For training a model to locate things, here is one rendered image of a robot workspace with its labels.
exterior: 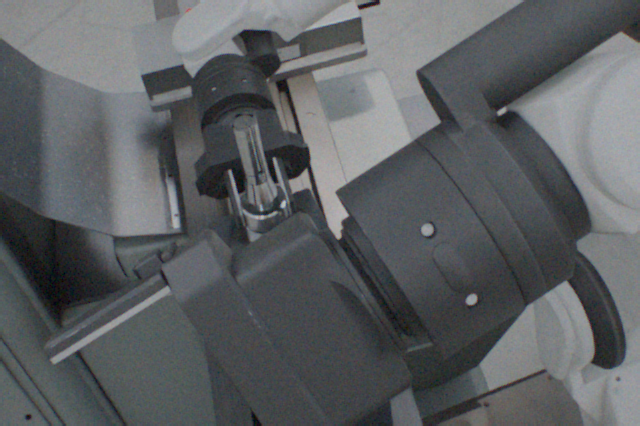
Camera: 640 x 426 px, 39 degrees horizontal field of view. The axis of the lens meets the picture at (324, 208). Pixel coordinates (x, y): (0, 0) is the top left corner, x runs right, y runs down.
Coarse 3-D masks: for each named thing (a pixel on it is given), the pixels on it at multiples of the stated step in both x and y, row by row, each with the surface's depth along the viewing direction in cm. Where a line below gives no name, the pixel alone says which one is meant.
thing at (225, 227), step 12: (300, 192) 100; (300, 204) 99; (312, 204) 99; (228, 216) 100; (312, 216) 98; (216, 228) 99; (228, 228) 98; (240, 228) 97; (324, 228) 97; (228, 240) 97; (240, 240) 95; (384, 408) 97; (360, 420) 97; (372, 420) 98; (384, 420) 99
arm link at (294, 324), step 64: (384, 192) 37; (448, 192) 36; (192, 256) 38; (256, 256) 38; (320, 256) 37; (384, 256) 36; (448, 256) 36; (192, 320) 37; (256, 320) 37; (320, 320) 38; (384, 320) 37; (448, 320) 37; (256, 384) 37; (320, 384) 38; (384, 384) 38
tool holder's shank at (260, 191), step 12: (240, 120) 82; (252, 120) 82; (240, 132) 81; (252, 132) 82; (240, 144) 83; (252, 144) 83; (240, 156) 84; (252, 156) 84; (264, 156) 85; (252, 168) 85; (264, 168) 86; (252, 180) 87; (264, 180) 87; (252, 192) 88; (264, 192) 88; (276, 192) 90; (252, 204) 89; (264, 204) 89
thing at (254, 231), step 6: (288, 210) 92; (282, 216) 91; (288, 216) 92; (246, 222) 91; (270, 222) 90; (276, 222) 90; (246, 228) 93; (252, 228) 91; (258, 228) 91; (264, 228) 91; (270, 228) 91; (252, 234) 92; (258, 234) 92; (252, 240) 93
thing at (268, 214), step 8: (280, 192) 91; (240, 200) 91; (280, 200) 90; (240, 208) 90; (248, 208) 90; (256, 208) 90; (264, 208) 90; (272, 208) 90; (280, 208) 90; (248, 216) 90; (256, 216) 89; (264, 216) 89; (272, 216) 89; (280, 216) 90
